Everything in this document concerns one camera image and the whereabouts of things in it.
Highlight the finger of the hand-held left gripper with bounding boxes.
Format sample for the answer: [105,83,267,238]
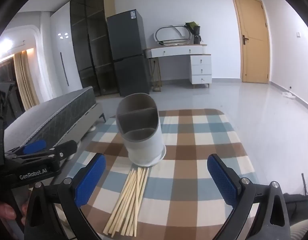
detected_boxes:
[43,140,78,167]
[4,139,48,157]

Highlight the grey divided utensil holder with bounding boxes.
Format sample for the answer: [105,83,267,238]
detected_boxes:
[116,93,167,167]

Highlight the white dressing desk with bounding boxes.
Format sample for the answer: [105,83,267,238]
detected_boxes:
[144,44,211,58]

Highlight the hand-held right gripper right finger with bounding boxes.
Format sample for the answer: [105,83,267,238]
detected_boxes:
[206,154,293,240]

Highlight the oval mirror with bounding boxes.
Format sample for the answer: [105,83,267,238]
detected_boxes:
[154,24,193,46]

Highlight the beige curtain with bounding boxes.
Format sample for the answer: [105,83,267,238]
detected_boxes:
[14,51,41,110]

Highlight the black frame stand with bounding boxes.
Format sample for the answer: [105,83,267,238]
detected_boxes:
[0,81,23,120]

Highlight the white wardrobe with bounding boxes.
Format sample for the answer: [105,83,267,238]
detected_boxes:
[50,1,84,100]

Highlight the grey quilted bed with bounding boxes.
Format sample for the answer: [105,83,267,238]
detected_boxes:
[3,86,106,160]

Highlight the dark glass cabinet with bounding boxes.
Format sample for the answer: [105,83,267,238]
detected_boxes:
[70,0,119,97]

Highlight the person's left hand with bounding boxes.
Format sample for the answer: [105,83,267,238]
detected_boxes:
[0,202,28,221]

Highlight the black bouquet bag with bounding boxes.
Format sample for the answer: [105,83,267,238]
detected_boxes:
[184,22,202,44]

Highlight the dark grey refrigerator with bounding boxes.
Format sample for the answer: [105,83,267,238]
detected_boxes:
[106,9,152,97]

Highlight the wooden door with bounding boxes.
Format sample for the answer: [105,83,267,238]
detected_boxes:
[230,0,270,83]

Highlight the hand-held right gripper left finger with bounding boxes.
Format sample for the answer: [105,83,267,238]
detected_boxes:
[24,152,107,240]

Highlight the bundle of wooden chopsticks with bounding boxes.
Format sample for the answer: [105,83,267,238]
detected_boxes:
[103,167,149,237]

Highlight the dark cloth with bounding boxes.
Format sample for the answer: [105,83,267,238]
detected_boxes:
[284,172,308,227]

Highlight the checkered tablecloth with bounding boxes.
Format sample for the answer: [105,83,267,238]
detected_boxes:
[52,109,259,240]

